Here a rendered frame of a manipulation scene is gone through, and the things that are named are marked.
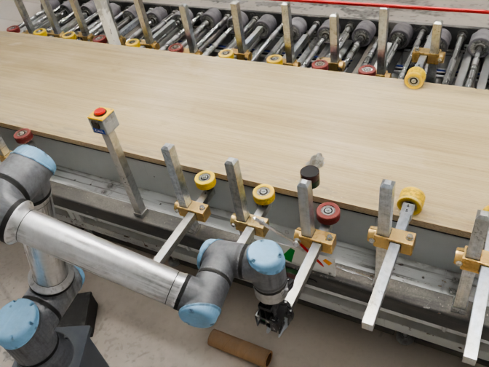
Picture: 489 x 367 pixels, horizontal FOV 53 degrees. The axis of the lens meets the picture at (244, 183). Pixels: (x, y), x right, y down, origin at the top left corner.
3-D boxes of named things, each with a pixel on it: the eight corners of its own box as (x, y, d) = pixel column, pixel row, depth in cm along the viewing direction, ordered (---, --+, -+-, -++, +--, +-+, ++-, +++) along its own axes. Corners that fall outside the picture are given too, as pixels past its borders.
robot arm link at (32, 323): (4, 360, 167) (-23, 333, 155) (33, 317, 178) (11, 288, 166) (41, 371, 162) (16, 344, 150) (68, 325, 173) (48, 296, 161)
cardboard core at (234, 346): (263, 362, 219) (206, 339, 231) (265, 371, 224) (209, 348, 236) (271, 347, 223) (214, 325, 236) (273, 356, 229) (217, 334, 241)
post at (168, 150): (197, 240, 200) (168, 148, 167) (190, 238, 201) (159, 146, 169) (201, 234, 202) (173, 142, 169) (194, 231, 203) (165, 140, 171)
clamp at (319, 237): (331, 254, 164) (331, 245, 161) (294, 244, 170) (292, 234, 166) (337, 242, 168) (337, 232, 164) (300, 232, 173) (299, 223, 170)
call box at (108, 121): (108, 137, 176) (101, 119, 170) (94, 134, 179) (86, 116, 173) (120, 126, 180) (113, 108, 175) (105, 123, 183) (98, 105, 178)
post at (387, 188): (383, 290, 166) (392, 187, 133) (373, 287, 167) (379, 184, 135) (386, 282, 168) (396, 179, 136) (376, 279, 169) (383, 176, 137)
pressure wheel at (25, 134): (24, 148, 240) (13, 129, 233) (40, 144, 241) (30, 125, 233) (22, 158, 234) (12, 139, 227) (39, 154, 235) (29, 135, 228)
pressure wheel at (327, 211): (335, 242, 171) (335, 220, 163) (313, 237, 174) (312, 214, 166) (343, 226, 176) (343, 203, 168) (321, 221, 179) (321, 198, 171)
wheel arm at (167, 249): (156, 279, 170) (152, 271, 167) (148, 276, 172) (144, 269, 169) (215, 194, 197) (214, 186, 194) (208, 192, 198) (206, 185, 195)
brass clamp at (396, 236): (410, 258, 147) (412, 247, 143) (366, 245, 152) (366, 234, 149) (415, 242, 151) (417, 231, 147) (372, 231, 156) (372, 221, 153)
